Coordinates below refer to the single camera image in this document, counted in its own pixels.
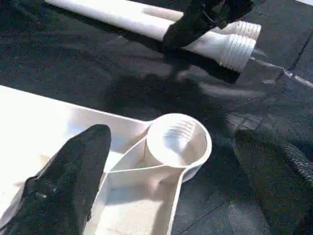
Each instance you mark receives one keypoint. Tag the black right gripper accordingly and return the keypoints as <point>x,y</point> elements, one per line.
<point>227,9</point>

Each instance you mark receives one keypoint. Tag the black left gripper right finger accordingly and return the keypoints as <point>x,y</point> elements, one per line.
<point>281,186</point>

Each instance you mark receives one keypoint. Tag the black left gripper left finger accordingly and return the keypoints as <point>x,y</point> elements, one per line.
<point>63,186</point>

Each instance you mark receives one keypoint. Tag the white plastic table leg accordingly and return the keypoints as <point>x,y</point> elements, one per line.
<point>247,29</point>
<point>122,17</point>

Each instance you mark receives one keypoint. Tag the white plastic table top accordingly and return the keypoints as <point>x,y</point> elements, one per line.
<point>36,122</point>

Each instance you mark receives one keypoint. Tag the black table mat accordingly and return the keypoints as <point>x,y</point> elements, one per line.
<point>97,61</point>

